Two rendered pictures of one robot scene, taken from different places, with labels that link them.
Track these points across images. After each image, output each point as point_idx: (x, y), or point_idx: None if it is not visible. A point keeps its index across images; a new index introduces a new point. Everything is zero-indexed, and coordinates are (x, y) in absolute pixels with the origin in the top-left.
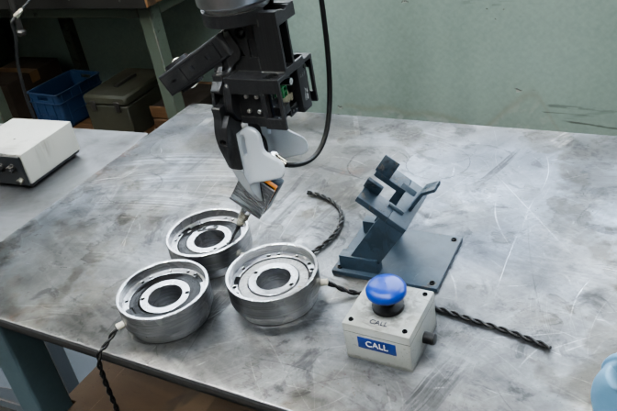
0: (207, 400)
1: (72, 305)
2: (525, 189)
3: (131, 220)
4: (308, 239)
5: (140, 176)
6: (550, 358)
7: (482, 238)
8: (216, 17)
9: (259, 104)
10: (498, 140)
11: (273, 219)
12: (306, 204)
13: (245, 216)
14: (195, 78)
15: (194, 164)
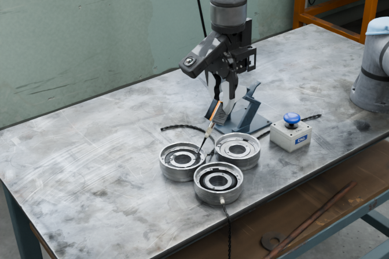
0: None
1: (173, 224)
2: None
3: (106, 190)
4: (201, 140)
5: (52, 178)
6: (324, 117)
7: (248, 104)
8: (239, 27)
9: (241, 63)
10: (183, 76)
11: None
12: (169, 133)
13: (212, 130)
14: (210, 63)
15: (70, 156)
